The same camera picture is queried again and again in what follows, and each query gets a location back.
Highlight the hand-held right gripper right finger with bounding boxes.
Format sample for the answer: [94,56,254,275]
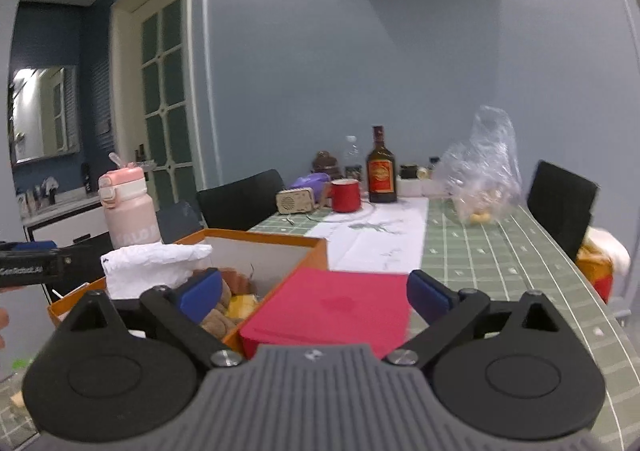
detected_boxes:
[384,268,572,366]

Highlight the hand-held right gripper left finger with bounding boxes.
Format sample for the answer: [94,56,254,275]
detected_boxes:
[62,268,247,368]

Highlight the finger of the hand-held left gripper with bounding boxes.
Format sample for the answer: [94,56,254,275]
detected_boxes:
[56,243,109,283]
[0,240,59,253]

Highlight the brown loofah pad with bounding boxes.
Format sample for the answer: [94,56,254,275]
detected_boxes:
[199,270,242,338]

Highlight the yellow cloth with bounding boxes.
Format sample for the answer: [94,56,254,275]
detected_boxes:
[226,295,260,321]

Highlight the white fluffy item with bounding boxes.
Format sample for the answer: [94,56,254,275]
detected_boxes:
[99,243,214,300]

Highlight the orange cardboard box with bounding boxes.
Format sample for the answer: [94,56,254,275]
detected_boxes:
[47,228,329,358]

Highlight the white counter cabinet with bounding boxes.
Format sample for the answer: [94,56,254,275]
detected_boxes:
[20,181,112,262]

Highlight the pink water bottle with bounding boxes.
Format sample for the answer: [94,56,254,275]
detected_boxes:
[97,152,164,250]

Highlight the grey blue chair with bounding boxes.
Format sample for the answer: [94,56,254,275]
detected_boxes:
[157,200,204,245]

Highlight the black chair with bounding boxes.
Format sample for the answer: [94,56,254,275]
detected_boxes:
[195,168,286,232]
[527,160,600,263]

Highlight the red box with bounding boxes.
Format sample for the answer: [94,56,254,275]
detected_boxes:
[238,266,414,360]

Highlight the white box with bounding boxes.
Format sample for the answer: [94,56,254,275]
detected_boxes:
[397,176,436,197]

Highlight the brown liquor bottle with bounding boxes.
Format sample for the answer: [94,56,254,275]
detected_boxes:
[366,126,399,204]

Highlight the red mug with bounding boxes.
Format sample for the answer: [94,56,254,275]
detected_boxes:
[323,178,362,214]

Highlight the small wooden radio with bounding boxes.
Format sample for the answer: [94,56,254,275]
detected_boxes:
[275,186,316,216]

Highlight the clear plastic bag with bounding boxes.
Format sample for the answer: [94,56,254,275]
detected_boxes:
[432,104,524,226]

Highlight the clear plastic water bottle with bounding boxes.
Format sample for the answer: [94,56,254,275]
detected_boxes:
[343,134,364,181]

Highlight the purple pouch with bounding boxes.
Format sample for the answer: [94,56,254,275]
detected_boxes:
[289,172,331,190]

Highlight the small orange box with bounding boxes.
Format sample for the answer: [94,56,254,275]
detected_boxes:
[574,236,614,305]

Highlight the brown figurine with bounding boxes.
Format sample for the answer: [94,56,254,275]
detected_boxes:
[312,150,340,175]

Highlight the glass panel door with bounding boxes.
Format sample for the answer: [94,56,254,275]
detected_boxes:
[109,0,207,213]

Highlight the wall mirror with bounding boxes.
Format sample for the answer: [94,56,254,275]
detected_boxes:
[9,64,81,165]

